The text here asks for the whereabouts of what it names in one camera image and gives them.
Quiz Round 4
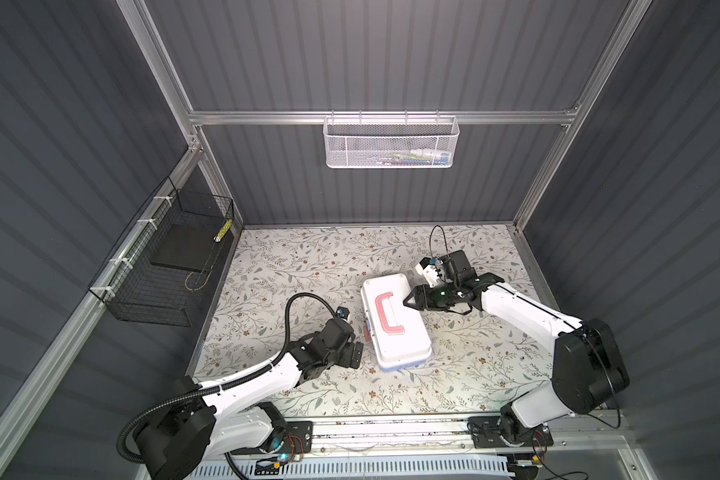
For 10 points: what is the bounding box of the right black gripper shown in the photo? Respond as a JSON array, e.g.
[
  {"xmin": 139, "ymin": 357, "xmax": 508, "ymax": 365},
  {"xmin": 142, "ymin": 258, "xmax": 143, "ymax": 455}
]
[{"xmin": 401, "ymin": 282, "xmax": 457, "ymax": 310}]

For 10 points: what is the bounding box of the white blue tool box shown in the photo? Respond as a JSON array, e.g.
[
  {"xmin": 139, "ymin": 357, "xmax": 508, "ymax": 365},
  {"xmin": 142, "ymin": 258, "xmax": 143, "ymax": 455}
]
[{"xmin": 361, "ymin": 273, "xmax": 433, "ymax": 372}]

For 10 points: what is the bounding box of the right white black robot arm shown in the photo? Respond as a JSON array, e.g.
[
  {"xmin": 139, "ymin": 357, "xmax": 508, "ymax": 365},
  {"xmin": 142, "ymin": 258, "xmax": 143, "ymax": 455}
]
[{"xmin": 403, "ymin": 249, "xmax": 630, "ymax": 447}]

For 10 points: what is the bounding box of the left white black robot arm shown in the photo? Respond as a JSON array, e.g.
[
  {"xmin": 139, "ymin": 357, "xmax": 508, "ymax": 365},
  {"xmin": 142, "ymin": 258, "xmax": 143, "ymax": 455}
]
[{"xmin": 115, "ymin": 306, "xmax": 364, "ymax": 479}]

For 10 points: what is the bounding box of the yellow tag in cage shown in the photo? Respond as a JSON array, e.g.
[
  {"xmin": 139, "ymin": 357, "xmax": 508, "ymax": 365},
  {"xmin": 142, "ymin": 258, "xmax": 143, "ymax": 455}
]
[{"xmin": 214, "ymin": 220, "xmax": 233, "ymax": 243}]

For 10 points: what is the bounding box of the black foam pad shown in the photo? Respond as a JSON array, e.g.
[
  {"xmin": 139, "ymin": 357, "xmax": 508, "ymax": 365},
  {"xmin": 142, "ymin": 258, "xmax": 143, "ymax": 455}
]
[{"xmin": 150, "ymin": 224, "xmax": 217, "ymax": 273}]

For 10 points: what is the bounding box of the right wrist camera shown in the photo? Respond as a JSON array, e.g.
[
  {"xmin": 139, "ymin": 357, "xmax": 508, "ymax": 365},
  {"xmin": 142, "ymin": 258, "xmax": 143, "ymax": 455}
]
[{"xmin": 415, "ymin": 257, "xmax": 445, "ymax": 288}]

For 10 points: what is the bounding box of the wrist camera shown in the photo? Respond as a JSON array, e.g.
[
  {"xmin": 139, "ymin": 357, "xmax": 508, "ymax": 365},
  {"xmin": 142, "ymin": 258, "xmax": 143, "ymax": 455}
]
[
  {"xmin": 415, "ymin": 257, "xmax": 445, "ymax": 288},
  {"xmin": 336, "ymin": 306, "xmax": 350, "ymax": 320}
]

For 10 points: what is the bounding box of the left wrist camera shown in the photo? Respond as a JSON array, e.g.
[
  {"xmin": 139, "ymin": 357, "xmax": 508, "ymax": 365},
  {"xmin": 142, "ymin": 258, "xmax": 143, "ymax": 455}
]
[{"xmin": 336, "ymin": 306, "xmax": 350, "ymax": 320}]

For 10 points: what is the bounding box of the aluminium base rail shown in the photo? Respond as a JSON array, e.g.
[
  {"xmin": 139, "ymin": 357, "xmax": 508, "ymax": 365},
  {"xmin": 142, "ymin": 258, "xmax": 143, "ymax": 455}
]
[{"xmin": 149, "ymin": 413, "xmax": 637, "ymax": 457}]

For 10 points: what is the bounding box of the white vented cable duct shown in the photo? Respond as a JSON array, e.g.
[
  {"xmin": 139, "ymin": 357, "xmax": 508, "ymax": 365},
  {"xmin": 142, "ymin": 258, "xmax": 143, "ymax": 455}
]
[{"xmin": 189, "ymin": 454, "xmax": 515, "ymax": 479}]

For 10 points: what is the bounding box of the white wire mesh basket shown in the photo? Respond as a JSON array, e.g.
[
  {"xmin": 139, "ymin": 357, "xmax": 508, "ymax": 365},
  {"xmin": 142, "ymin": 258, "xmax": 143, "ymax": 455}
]
[{"xmin": 322, "ymin": 114, "xmax": 460, "ymax": 169}]

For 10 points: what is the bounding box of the black wire cage basket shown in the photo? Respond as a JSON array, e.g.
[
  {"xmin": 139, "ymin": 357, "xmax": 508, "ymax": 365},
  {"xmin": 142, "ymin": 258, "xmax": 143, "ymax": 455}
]
[{"xmin": 89, "ymin": 181, "xmax": 235, "ymax": 327}]

